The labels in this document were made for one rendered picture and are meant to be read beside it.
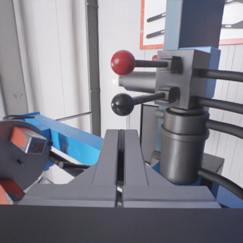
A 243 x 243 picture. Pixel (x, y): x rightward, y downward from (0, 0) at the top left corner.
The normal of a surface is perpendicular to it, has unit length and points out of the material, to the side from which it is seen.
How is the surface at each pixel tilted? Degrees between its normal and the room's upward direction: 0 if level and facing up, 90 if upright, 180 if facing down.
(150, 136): 90
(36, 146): 180
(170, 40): 90
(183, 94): 90
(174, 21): 90
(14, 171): 180
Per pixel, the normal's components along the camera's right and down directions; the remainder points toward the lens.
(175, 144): -0.60, 0.23
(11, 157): 0.76, 0.20
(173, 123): -0.79, 0.18
